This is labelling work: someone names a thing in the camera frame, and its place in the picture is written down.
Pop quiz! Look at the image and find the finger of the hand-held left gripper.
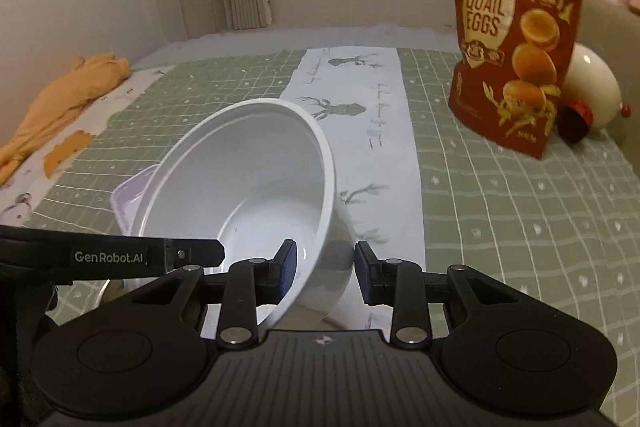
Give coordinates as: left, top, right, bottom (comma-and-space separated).
162, 238, 225, 270

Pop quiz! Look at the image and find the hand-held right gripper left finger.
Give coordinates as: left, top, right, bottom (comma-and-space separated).
127, 239, 297, 350

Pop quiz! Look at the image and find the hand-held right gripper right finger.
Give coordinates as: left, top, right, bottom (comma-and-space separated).
353, 241, 518, 350

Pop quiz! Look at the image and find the white plastic bowl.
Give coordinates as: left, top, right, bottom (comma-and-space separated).
122, 99, 358, 330

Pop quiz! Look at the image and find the red rectangular plastic tray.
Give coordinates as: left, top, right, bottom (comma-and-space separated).
111, 163, 162, 234

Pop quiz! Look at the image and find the green checkered blanket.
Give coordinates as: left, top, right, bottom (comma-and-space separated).
0, 27, 640, 413

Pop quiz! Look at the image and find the orange cloth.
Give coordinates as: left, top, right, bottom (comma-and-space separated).
0, 53, 132, 188

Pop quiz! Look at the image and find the white deer print runner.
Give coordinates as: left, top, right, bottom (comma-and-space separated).
215, 47, 427, 333

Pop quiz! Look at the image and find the red snack bag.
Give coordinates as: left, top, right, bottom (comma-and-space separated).
447, 0, 583, 161

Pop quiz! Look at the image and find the white egg-shaped toy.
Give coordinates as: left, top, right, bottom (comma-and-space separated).
560, 42, 632, 140

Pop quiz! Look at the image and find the beige headboard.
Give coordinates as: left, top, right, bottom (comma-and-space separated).
580, 0, 640, 178

